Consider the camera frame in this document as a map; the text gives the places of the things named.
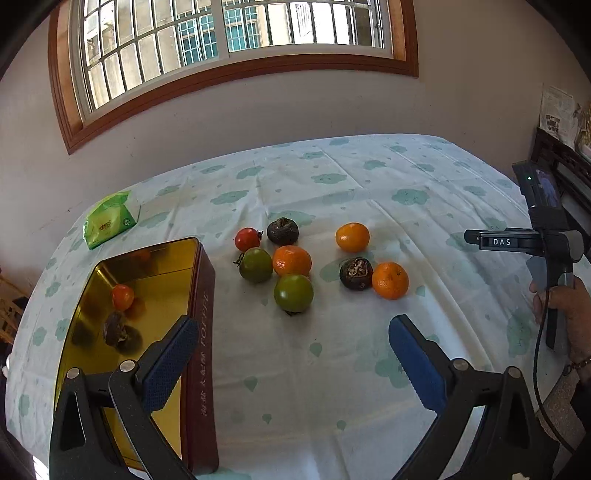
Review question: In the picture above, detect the dark wrinkled fruit by tomato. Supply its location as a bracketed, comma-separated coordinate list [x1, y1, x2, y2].
[266, 217, 300, 246]

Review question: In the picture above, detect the wall poster paper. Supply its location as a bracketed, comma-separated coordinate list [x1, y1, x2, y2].
[539, 86, 579, 150]

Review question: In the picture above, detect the wooden chair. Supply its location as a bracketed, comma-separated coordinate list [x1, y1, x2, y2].
[0, 275, 29, 344]

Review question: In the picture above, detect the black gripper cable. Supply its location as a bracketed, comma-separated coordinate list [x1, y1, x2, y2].
[533, 271, 578, 455]

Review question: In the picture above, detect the cloud pattern tablecloth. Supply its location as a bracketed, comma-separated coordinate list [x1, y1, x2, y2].
[6, 135, 562, 479]

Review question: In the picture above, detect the green tomato with stem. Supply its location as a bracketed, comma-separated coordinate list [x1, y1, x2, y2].
[235, 247, 273, 284]

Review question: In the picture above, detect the wooden framed window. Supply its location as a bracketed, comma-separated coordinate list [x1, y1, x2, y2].
[48, 0, 419, 153]

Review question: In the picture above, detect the large orange mandarin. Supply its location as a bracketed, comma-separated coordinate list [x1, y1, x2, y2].
[372, 262, 410, 300]

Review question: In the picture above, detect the beaded wrist bracelet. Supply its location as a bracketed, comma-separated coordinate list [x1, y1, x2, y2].
[561, 355, 591, 377]

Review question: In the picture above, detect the person's right hand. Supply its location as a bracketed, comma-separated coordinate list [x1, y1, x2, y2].
[549, 276, 591, 364]

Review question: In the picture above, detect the small dark wrinkled fruit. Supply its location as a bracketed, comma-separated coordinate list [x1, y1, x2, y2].
[339, 257, 374, 291]

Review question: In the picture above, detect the red gold toffee tin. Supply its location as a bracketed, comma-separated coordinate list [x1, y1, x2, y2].
[54, 236, 221, 476]

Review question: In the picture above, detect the large dark wrinkled fruit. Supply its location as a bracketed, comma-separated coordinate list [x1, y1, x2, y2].
[103, 311, 142, 354]

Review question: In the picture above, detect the smooth orange fruit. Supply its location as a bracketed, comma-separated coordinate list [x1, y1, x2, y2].
[335, 222, 370, 253]

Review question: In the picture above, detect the small red tomato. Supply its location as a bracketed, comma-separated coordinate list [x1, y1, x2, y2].
[235, 227, 263, 253]

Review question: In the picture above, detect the green tissue pack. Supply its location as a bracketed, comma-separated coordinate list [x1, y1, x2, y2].
[83, 190, 141, 250]

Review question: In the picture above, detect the green tomato round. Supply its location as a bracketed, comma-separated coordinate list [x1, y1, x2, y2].
[273, 274, 315, 314]

